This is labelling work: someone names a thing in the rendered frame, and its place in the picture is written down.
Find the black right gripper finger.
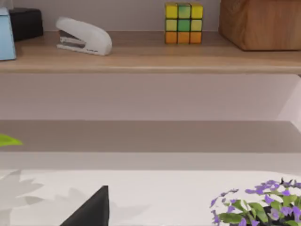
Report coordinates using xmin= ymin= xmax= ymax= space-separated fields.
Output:
xmin=59 ymin=185 xmax=110 ymax=226

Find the green leaf plant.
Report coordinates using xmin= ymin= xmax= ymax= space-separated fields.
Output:
xmin=0 ymin=133 xmax=24 ymax=147

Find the wooden open shelf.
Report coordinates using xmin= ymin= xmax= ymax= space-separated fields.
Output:
xmin=0 ymin=30 xmax=301 ymax=171

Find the purple flower pot plant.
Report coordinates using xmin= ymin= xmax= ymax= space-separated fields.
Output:
xmin=210 ymin=178 xmax=301 ymax=226

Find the white stapler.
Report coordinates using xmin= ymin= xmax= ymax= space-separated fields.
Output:
xmin=55 ymin=16 xmax=113 ymax=57

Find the light blue box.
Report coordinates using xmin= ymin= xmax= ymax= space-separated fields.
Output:
xmin=0 ymin=7 xmax=17 ymax=61

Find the black box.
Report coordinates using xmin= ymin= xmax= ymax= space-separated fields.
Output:
xmin=8 ymin=7 xmax=44 ymax=42

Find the colourful puzzle cube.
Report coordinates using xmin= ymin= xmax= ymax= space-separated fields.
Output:
xmin=164 ymin=1 xmax=204 ymax=45

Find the brown wooden block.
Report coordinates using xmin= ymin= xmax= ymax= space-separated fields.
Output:
xmin=218 ymin=0 xmax=301 ymax=51

